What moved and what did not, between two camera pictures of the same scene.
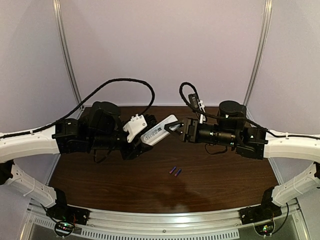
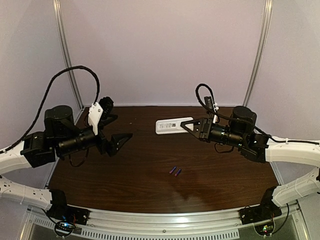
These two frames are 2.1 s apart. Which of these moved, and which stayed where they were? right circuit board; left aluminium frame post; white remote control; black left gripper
Moved: black left gripper; white remote control
Stayed: right circuit board; left aluminium frame post
